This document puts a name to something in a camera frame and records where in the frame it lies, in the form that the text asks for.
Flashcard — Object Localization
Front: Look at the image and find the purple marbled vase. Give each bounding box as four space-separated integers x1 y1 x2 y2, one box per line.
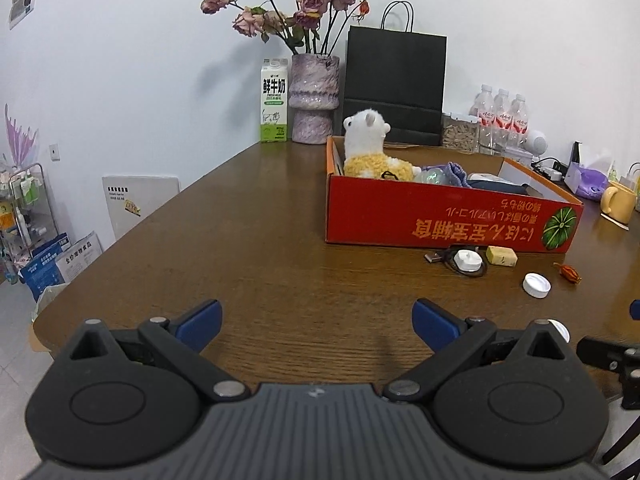
288 53 341 146

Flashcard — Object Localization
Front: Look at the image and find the purple linen pouch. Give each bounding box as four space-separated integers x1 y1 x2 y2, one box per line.
420 161 473 189

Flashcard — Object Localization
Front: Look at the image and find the ribbed white bottle cap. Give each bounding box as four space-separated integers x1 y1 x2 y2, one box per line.
522 272 552 300

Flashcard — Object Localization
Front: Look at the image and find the white yellow alpaca plush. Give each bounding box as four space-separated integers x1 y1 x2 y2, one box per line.
341 108 422 182

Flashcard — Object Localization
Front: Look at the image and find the yellow mug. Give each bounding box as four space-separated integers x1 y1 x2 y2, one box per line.
600 180 638 226

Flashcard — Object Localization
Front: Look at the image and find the white puck with black cable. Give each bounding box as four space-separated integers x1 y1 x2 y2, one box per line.
424 245 490 278

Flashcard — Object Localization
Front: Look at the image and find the blue cardboard box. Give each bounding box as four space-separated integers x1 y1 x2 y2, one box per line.
19 237 68 303

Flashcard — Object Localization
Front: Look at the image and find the clear seed container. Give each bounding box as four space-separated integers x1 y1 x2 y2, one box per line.
441 112 481 153

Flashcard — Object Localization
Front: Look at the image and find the metal storage rack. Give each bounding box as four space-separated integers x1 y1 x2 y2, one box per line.
0 162 51 281

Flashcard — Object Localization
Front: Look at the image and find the red cardboard box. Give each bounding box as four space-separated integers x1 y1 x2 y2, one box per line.
325 135 585 253

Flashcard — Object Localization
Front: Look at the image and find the brown wooden desktop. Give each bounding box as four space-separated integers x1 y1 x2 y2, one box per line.
32 140 640 411

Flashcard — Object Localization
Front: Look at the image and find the small yellow block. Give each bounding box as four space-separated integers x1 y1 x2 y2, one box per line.
486 246 518 267

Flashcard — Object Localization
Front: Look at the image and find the black paper bag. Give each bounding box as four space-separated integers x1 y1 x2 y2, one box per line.
341 1 448 147

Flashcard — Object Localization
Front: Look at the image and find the white flat board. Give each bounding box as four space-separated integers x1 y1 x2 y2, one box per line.
101 175 181 242

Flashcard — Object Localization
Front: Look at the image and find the orange red candy wrapper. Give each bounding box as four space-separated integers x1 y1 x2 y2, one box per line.
552 261 583 285

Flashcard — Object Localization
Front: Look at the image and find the purple wall decoration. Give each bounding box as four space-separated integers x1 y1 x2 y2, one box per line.
4 103 40 168

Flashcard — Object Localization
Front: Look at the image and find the iridescent plastic bag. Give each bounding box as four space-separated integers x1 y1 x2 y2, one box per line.
414 167 451 186

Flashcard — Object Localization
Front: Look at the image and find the brown cardboard floor box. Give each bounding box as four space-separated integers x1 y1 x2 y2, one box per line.
27 282 71 361

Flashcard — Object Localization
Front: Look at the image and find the white round speaker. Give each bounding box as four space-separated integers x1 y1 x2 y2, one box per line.
522 130 548 156

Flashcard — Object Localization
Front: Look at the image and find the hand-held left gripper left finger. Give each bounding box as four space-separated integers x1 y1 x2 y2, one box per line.
65 299 251 403

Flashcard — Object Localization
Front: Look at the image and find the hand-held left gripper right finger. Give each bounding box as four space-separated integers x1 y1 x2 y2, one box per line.
382 298 576 403

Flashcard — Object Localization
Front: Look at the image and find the dark zipper pouch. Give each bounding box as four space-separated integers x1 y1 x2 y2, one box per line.
470 179 543 198

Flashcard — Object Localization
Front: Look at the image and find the clear red-label water bottle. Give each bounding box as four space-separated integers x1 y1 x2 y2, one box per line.
507 94 531 136
492 88 513 133
469 84 496 128

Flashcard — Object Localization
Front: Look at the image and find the dried pink rose bouquet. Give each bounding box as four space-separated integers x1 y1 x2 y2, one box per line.
200 0 372 56

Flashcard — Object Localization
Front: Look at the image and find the white green milk carton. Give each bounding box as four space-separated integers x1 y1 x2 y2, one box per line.
260 57 290 143

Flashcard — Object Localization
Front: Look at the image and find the purple tissue pack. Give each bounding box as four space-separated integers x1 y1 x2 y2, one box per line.
564 149 613 202

